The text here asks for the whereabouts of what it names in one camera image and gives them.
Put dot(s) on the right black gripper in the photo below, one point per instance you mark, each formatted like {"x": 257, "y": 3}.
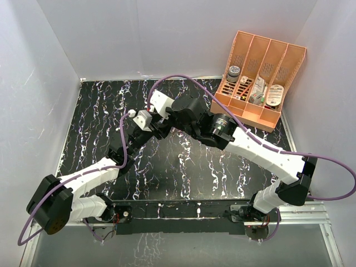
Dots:
{"x": 171, "y": 112}

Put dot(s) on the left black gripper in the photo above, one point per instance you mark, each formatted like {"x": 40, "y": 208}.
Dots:
{"x": 161, "y": 129}

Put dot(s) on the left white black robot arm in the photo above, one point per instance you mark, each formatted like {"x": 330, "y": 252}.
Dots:
{"x": 59, "y": 200}

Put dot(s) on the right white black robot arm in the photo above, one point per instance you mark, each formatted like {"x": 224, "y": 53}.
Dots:
{"x": 218, "y": 130}

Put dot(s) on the small round grey jar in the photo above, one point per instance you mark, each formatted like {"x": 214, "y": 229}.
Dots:
{"x": 233, "y": 74}

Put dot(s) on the small white card box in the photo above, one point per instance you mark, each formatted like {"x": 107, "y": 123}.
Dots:
{"x": 245, "y": 80}

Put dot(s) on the white grey packaged item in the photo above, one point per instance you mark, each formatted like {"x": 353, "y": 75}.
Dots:
{"x": 258, "y": 91}

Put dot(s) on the orange plastic file organizer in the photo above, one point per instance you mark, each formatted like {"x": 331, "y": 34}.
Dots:
{"x": 277, "y": 62}

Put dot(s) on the white oval remote control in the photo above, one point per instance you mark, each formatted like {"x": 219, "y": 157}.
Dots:
{"x": 274, "y": 95}

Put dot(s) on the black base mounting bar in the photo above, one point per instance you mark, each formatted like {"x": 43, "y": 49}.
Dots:
{"x": 188, "y": 216}

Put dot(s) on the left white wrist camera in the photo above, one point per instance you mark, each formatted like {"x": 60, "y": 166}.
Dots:
{"x": 141, "y": 118}

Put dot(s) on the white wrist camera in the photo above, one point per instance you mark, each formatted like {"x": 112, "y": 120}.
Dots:
{"x": 159, "y": 102}
{"x": 141, "y": 118}

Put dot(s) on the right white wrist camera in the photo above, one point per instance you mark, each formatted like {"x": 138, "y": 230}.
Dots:
{"x": 159, "y": 102}

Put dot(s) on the aluminium frame rail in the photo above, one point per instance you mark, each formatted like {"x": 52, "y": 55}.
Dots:
{"x": 314, "y": 213}

